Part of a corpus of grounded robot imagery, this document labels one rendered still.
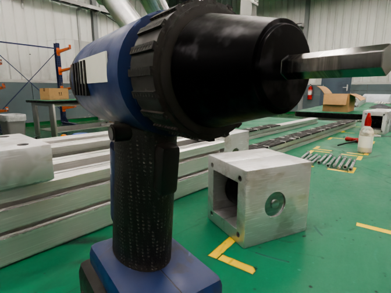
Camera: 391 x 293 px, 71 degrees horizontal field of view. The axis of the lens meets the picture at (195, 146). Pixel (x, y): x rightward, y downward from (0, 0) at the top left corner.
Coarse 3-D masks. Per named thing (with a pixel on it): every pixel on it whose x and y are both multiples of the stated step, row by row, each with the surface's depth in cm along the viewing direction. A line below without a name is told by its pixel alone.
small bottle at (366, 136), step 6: (366, 120) 80; (366, 126) 80; (360, 132) 81; (366, 132) 79; (372, 132) 79; (360, 138) 81; (366, 138) 79; (372, 138) 79; (360, 144) 81; (366, 144) 80; (372, 144) 80; (360, 150) 81; (366, 150) 80
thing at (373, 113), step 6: (366, 114) 118; (372, 114) 115; (378, 114) 114; (384, 114) 115; (390, 114) 118; (360, 120) 122; (372, 120) 117; (378, 120) 116; (384, 120) 113; (372, 126) 118; (378, 126) 117; (384, 126) 113; (378, 132) 115; (384, 132) 113
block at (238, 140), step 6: (234, 132) 58; (240, 132) 58; (246, 132) 59; (216, 138) 55; (222, 138) 54; (228, 138) 55; (234, 138) 56; (240, 138) 58; (246, 138) 60; (228, 144) 55; (234, 144) 57; (240, 144) 58; (246, 144) 60; (222, 150) 55; (228, 150) 55; (234, 150) 57; (240, 150) 59
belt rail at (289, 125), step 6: (294, 120) 139; (300, 120) 139; (306, 120) 141; (312, 120) 147; (282, 126) 121; (288, 126) 126; (294, 126) 131; (300, 126) 136; (252, 132) 103; (258, 132) 107; (264, 132) 111; (270, 132) 114; (276, 132) 118; (252, 138) 104
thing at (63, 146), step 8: (64, 136) 59; (72, 136) 59; (80, 136) 60; (88, 136) 61; (96, 136) 62; (104, 136) 63; (56, 144) 50; (64, 144) 50; (72, 144) 51; (80, 144) 52; (88, 144) 53; (96, 144) 54; (104, 144) 56; (56, 152) 49; (64, 152) 50; (72, 152) 52; (80, 152) 53
